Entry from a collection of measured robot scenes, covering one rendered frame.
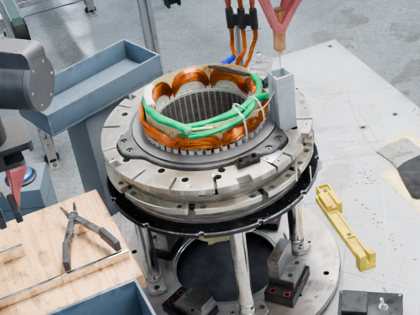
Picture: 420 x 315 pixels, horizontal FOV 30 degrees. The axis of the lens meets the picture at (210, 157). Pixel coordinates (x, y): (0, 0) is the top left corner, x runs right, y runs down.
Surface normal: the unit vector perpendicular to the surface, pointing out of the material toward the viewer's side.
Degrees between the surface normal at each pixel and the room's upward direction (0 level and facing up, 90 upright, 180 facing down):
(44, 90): 90
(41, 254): 0
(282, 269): 90
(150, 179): 0
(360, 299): 0
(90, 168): 90
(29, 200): 90
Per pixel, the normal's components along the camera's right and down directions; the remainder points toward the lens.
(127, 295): 0.41, 0.51
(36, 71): 0.96, 0.07
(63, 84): 0.67, 0.37
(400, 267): -0.12, -0.80
